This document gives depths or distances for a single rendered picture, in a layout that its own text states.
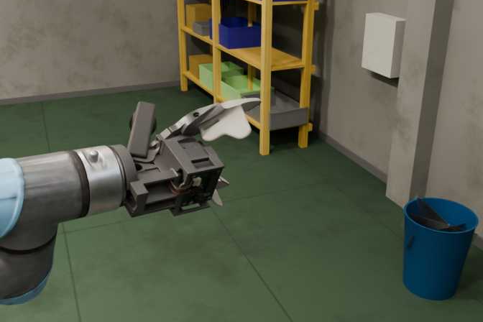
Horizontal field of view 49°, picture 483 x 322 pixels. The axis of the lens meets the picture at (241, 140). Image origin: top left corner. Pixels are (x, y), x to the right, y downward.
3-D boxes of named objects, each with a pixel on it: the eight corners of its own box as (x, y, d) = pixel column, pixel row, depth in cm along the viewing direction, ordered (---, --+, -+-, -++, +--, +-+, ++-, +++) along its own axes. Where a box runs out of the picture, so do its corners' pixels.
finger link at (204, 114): (232, 125, 69) (176, 163, 67) (225, 116, 70) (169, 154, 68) (223, 103, 65) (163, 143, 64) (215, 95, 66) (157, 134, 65)
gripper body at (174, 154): (213, 208, 68) (126, 231, 60) (181, 164, 72) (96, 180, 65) (230, 162, 63) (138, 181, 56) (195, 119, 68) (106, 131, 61)
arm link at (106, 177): (61, 185, 63) (68, 131, 58) (98, 178, 65) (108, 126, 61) (85, 231, 59) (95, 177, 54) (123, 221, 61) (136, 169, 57)
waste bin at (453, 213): (480, 295, 348) (497, 218, 326) (423, 313, 333) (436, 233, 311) (429, 254, 391) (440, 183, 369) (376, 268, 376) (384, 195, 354)
